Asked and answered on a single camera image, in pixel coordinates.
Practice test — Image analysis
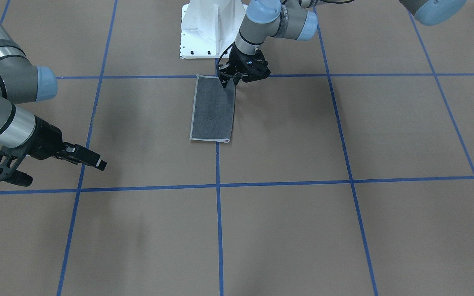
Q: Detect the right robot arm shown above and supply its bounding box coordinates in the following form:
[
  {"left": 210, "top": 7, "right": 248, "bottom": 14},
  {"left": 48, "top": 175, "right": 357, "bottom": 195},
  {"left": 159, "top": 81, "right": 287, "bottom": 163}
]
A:
[{"left": 0, "top": 23, "right": 107, "bottom": 171}]

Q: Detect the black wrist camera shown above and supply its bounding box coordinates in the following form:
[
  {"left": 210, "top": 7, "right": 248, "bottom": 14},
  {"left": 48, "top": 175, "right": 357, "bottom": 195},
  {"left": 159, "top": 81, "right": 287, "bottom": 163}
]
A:
[
  {"left": 216, "top": 62, "right": 237, "bottom": 79},
  {"left": 0, "top": 146, "right": 33, "bottom": 187}
]

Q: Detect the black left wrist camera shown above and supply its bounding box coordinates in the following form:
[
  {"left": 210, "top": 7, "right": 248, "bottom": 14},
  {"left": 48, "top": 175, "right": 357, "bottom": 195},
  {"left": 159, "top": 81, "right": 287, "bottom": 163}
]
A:
[{"left": 216, "top": 62, "right": 237, "bottom": 79}]

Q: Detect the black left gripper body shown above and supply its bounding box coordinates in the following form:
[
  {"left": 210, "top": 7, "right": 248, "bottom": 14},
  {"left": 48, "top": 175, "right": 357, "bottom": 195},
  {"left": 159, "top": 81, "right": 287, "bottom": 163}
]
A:
[{"left": 228, "top": 45, "right": 271, "bottom": 83}]

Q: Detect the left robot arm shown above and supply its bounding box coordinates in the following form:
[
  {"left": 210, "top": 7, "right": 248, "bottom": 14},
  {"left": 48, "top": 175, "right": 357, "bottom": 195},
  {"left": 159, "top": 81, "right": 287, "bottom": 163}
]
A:
[{"left": 216, "top": 0, "right": 348, "bottom": 88}]

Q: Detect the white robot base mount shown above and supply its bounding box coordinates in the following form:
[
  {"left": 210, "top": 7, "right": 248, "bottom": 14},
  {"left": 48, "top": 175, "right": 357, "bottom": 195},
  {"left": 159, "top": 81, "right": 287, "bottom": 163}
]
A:
[{"left": 179, "top": 0, "right": 248, "bottom": 59}]

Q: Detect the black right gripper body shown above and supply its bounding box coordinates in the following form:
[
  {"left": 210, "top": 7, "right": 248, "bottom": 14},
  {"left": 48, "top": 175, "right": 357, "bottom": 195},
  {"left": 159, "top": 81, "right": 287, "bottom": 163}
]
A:
[{"left": 28, "top": 117, "right": 65, "bottom": 160}]

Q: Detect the pink and grey towel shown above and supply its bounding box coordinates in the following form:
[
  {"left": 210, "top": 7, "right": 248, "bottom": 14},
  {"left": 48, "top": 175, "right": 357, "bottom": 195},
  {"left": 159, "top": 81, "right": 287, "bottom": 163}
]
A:
[{"left": 189, "top": 75, "right": 236, "bottom": 143}]

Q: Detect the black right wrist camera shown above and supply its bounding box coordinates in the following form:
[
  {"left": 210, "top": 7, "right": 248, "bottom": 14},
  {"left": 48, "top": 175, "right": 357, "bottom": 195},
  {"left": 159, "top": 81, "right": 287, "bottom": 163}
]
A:
[{"left": 0, "top": 146, "right": 33, "bottom": 187}]

